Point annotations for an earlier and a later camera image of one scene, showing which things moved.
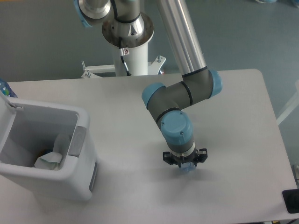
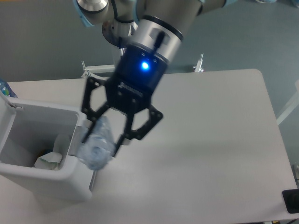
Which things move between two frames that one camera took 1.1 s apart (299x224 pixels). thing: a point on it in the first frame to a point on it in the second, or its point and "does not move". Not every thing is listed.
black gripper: (196, 156) to (131, 87)
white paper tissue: (51, 161) does not move
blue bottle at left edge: (6, 89) does not move
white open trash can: (27, 130) does not move
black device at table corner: (291, 198) does not move
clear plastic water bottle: (188, 167) to (99, 147)
